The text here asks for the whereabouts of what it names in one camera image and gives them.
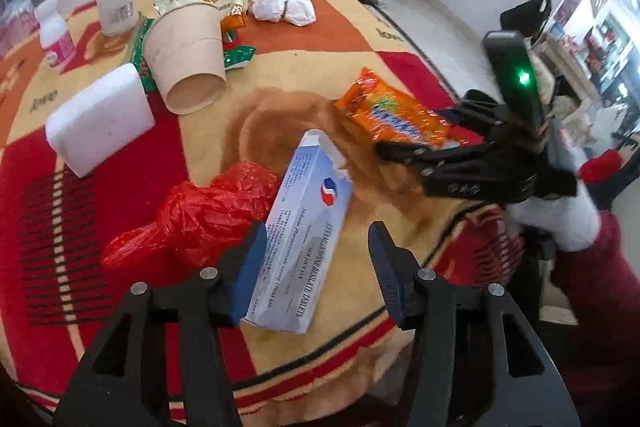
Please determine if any red plastic bag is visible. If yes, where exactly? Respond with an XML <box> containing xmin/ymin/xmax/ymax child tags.
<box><xmin>101</xmin><ymin>161</ymin><xmax>283</xmax><ymax>270</ymax></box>

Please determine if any crumpled white tissue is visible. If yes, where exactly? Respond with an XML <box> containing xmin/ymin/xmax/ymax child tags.
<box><xmin>250</xmin><ymin>0</ymin><xmax>317</xmax><ymax>26</ymax></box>

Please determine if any white foam block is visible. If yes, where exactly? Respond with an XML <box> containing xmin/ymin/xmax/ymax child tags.
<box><xmin>46</xmin><ymin>63</ymin><xmax>156</xmax><ymax>178</ymax></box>

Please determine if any orange snack packet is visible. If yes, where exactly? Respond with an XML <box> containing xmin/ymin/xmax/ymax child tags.
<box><xmin>334</xmin><ymin>68</ymin><xmax>481</xmax><ymax>151</ymax></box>

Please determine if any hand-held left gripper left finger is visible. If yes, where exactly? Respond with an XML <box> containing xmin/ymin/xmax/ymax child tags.
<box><xmin>52</xmin><ymin>221</ymin><xmax>268</xmax><ymax>427</ymax></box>

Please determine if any white pill bottle pink label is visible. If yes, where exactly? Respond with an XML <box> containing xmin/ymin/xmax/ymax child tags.
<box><xmin>37</xmin><ymin>0</ymin><xmax>76</xmax><ymax>72</ymax></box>

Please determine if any beige paper cup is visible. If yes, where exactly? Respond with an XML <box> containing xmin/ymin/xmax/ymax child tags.
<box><xmin>144</xmin><ymin>4</ymin><xmax>228</xmax><ymax>115</ymax></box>

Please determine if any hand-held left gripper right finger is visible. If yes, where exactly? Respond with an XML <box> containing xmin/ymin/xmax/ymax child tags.
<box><xmin>369</xmin><ymin>222</ymin><xmax>581</xmax><ymax>427</ymax></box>

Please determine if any green snack packet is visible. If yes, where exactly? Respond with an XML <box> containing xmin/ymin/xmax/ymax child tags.
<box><xmin>127</xmin><ymin>19</ymin><xmax>257</xmax><ymax>92</ymax></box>

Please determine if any white blue medicine box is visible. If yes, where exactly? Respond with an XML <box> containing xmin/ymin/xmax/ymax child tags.
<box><xmin>241</xmin><ymin>130</ymin><xmax>353</xmax><ymax>335</ymax></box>

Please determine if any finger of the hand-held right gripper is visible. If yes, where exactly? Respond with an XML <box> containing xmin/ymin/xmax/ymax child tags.
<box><xmin>444</xmin><ymin>89</ymin><xmax>508</xmax><ymax>144</ymax></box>
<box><xmin>375</xmin><ymin>141</ymin><xmax>495</xmax><ymax>182</ymax></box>

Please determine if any black garment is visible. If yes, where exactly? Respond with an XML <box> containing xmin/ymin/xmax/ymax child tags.
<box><xmin>500</xmin><ymin>0</ymin><xmax>552</xmax><ymax>45</ymax></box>

